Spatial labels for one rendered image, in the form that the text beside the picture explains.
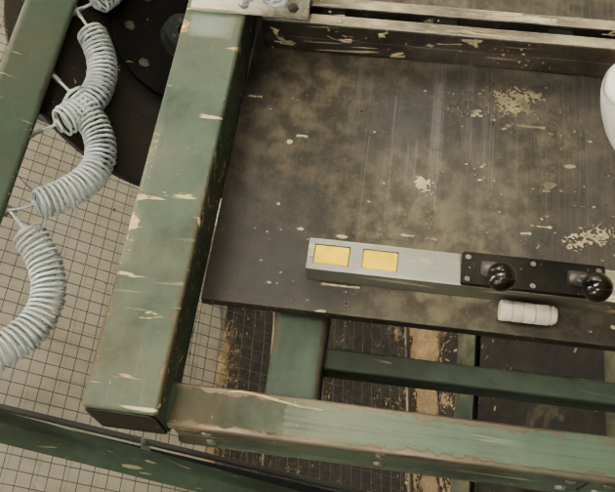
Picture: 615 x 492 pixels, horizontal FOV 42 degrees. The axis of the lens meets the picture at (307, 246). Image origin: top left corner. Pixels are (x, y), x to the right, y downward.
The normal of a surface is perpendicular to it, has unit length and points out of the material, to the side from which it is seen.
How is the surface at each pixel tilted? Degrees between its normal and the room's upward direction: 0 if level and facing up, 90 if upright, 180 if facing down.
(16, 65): 90
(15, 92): 90
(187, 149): 59
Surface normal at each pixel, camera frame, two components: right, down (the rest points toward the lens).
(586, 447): -0.03, -0.44
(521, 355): -0.87, -0.32
